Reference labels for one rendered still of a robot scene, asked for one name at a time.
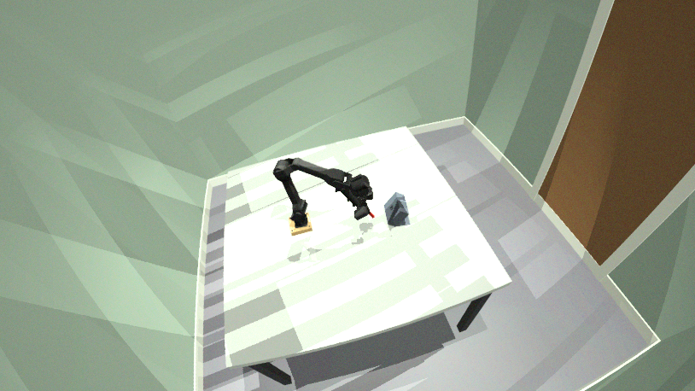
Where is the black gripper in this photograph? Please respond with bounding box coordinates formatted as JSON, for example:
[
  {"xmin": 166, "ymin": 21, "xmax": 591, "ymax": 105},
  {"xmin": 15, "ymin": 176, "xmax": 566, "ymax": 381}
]
[{"xmin": 347, "ymin": 191, "xmax": 371, "ymax": 220}]

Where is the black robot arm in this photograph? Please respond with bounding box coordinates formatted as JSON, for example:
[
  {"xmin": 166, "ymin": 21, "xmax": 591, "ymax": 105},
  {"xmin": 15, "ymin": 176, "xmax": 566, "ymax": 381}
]
[{"xmin": 272, "ymin": 157, "xmax": 373, "ymax": 228}]

